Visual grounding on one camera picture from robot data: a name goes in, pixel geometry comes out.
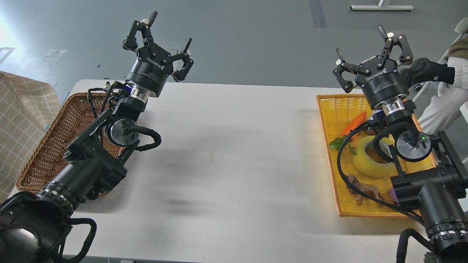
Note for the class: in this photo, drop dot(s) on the beige checkered cloth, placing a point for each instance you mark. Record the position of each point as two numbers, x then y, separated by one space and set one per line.
27 108

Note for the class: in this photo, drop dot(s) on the white metal stand base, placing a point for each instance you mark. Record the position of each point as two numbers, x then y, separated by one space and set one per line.
382 5

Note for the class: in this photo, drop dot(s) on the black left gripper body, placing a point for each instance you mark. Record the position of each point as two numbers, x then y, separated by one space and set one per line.
149 71

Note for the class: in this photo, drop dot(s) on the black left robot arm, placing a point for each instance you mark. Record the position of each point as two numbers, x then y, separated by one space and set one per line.
39 228

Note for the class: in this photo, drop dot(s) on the black gloved hand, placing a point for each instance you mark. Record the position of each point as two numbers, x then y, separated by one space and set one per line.
423 70

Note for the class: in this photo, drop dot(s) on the yellow tape roll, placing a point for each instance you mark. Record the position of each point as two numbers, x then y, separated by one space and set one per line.
367 165

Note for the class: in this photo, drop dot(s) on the brown toy lion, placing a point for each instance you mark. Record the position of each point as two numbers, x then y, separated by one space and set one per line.
365 188

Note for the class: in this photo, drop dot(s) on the yellow plastic basket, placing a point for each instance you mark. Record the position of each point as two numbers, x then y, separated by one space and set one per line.
336 112

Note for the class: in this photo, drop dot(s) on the brown wicker basket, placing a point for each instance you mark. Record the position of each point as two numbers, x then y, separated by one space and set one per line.
47 160

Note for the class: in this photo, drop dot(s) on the orange toy carrot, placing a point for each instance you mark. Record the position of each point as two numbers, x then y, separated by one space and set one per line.
357 121

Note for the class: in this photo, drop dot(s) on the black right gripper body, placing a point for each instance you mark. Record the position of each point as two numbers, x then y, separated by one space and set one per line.
381 84

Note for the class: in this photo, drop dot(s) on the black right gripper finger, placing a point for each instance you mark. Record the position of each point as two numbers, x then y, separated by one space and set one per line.
343 66
391 40

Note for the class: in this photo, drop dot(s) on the purple foam block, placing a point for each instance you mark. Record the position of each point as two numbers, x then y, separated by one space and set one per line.
393 196

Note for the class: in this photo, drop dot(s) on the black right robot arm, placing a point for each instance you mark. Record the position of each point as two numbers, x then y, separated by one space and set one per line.
431 177

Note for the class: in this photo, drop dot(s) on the small drink can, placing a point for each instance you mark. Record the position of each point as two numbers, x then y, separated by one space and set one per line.
377 117

